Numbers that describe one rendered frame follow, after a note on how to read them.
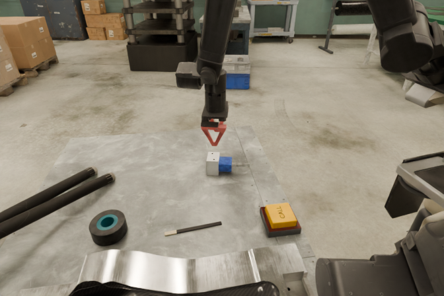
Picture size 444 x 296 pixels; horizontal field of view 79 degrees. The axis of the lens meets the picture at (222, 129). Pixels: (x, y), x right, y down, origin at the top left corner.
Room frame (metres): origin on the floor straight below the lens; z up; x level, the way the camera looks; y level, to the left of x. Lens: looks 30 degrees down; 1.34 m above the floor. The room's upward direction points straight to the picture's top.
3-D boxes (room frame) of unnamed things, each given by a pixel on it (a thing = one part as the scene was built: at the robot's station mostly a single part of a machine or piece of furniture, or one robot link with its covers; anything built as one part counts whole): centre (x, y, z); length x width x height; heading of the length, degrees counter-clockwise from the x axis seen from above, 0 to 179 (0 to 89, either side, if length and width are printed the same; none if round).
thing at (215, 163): (0.67, -0.02, 0.83); 0.13 x 0.05 x 0.05; 86
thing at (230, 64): (3.59, -0.07, 0.28); 0.61 x 0.41 x 0.15; 87
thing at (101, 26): (6.62, 2.67, 0.42); 0.86 x 0.33 x 0.83; 87
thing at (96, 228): (0.44, 0.27, 0.82); 0.08 x 0.08 x 0.04
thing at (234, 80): (3.59, -0.07, 0.11); 0.61 x 0.41 x 0.22; 87
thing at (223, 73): (0.68, 0.02, 1.10); 0.07 x 0.06 x 0.07; 78
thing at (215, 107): (0.68, 0.02, 1.04); 0.10 x 0.07 x 0.07; 176
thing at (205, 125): (0.65, 0.02, 0.96); 0.07 x 0.07 x 0.09; 86
